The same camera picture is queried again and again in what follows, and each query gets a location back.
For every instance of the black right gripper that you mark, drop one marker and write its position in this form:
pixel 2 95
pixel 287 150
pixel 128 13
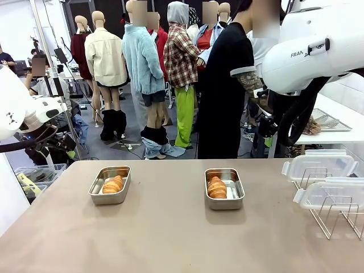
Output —
pixel 267 126

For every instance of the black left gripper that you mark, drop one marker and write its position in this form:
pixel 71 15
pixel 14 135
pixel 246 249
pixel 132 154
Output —
pixel 64 142

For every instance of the golden croissant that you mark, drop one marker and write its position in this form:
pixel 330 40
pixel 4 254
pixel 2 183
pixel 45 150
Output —
pixel 113 185
pixel 216 187

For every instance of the clear plastic clip lid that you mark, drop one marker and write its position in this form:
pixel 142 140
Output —
pixel 318 163
pixel 332 193

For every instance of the rectangular steel container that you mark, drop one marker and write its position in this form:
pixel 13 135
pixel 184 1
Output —
pixel 109 200
pixel 224 204

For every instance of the metal baking tray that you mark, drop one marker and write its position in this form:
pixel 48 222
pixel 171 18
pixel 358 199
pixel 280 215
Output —
pixel 344 125

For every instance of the person's tattooed right forearm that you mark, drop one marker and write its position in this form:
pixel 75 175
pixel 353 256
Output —
pixel 253 85

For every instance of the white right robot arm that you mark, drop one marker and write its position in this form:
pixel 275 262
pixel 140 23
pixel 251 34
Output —
pixel 312 42

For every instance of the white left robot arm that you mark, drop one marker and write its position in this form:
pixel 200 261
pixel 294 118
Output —
pixel 11 113

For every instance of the person's right hand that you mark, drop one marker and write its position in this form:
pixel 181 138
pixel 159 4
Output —
pixel 311 126

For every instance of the silver metal pole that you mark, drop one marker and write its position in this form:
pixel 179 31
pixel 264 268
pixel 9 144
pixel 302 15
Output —
pixel 71 128

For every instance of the blue garment on chair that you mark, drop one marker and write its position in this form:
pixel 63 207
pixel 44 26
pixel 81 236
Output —
pixel 81 128

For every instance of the clear plastic storage bin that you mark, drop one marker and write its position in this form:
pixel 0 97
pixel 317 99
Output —
pixel 39 173

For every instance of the black dropped trousers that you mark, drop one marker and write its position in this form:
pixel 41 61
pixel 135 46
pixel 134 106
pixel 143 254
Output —
pixel 113 125

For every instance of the yellow item in bin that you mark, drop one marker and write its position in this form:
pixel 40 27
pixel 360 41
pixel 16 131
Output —
pixel 25 182

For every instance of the person in black t-shirt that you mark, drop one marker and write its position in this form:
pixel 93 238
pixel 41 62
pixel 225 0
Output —
pixel 221 99

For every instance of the white side table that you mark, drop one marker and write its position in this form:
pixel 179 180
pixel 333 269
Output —
pixel 335 136

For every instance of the black tripod stand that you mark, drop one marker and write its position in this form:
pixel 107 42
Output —
pixel 57 86

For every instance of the seated person in pale shirt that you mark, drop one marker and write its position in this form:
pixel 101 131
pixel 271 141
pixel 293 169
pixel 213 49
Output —
pixel 42 88

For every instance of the mannequin in white shirt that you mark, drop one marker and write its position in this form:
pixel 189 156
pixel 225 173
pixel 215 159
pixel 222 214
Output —
pixel 257 57

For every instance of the black tablet on stand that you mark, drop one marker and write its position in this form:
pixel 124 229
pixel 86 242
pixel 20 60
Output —
pixel 60 54

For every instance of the mannequin in cream jacket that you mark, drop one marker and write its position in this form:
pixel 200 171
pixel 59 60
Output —
pixel 103 57

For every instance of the mannequin in dark red dress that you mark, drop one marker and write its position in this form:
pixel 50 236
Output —
pixel 81 51

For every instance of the mannequin in light blue fleece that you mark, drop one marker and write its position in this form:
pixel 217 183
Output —
pixel 142 62

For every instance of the background person in dark shirt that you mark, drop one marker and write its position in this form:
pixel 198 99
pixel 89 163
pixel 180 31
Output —
pixel 5 58

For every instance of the mannequin plaid shirt green trousers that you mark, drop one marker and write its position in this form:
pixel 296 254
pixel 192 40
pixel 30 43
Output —
pixel 182 57

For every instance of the mannequin in blue shirt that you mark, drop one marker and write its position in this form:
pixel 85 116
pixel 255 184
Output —
pixel 206 37

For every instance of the mannequin in black jacket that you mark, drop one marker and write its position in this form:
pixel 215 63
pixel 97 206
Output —
pixel 224 10

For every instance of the mannequin with patterned headscarf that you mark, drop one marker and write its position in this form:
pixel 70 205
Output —
pixel 194 17

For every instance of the mannequin in red jacket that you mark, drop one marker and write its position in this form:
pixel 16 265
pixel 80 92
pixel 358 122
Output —
pixel 160 39

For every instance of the flat mannequin base plate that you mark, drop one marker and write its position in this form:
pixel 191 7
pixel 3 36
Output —
pixel 128 145

